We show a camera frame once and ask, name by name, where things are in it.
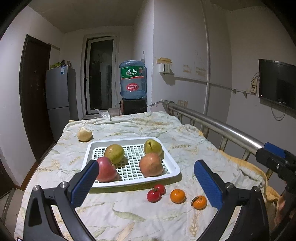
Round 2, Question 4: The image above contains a stainless steel bed rail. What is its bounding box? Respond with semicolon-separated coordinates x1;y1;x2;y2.
162;100;264;161

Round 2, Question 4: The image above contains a white perforated plastic tray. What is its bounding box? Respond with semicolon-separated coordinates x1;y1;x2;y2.
81;137;181;188

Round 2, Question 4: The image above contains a person's right hand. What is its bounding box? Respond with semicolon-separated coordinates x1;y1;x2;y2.
274;193;295;226

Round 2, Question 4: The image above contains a red cherry tomato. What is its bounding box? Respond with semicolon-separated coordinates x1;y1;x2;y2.
147;189;162;203
154;184;166;195

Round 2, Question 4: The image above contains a blue water jug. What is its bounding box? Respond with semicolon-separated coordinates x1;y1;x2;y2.
119;60;147;100

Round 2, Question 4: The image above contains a bitten peeled apple core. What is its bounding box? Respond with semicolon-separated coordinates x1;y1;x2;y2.
77;127;93;142

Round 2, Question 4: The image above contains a glass balcony door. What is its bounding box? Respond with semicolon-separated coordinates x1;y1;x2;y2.
84;36;117;114

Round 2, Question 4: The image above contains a dark wooden door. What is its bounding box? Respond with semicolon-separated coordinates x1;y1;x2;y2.
19;35;54;162

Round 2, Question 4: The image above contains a large pinkish yellow apple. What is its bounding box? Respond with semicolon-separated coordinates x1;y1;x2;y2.
139;153;163;177

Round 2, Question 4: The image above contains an orange mandarin with stem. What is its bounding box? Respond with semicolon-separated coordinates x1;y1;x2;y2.
191;195;207;210

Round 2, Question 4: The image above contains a white wall pipe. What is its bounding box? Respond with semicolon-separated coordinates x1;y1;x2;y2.
200;0;211;115

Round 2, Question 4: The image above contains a black water dispenser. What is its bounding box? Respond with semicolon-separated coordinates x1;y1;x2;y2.
120;98;147;115

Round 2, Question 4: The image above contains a floral bed quilt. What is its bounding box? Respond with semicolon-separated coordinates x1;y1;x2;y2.
14;111;275;240

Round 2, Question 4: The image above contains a wall power socket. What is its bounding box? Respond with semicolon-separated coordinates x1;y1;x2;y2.
250;78;258;95

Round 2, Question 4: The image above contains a yellow blanket edge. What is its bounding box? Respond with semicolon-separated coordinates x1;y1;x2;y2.
217;149;282;204

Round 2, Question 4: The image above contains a wall mounted black television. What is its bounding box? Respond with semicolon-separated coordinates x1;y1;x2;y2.
258;59;296;110

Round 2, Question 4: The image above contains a green pear with stem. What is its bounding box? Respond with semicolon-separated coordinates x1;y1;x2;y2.
144;139;163;156

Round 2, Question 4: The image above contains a red apple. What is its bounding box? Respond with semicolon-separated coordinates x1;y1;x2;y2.
96;157;117;182

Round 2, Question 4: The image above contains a grey refrigerator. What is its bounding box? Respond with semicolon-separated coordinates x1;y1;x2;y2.
46;65;78;141

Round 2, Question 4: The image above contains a plain orange mandarin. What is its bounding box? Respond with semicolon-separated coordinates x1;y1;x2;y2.
170;189;186;204

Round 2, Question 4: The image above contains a small wall shelf box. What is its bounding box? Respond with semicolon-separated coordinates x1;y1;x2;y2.
157;57;173;75

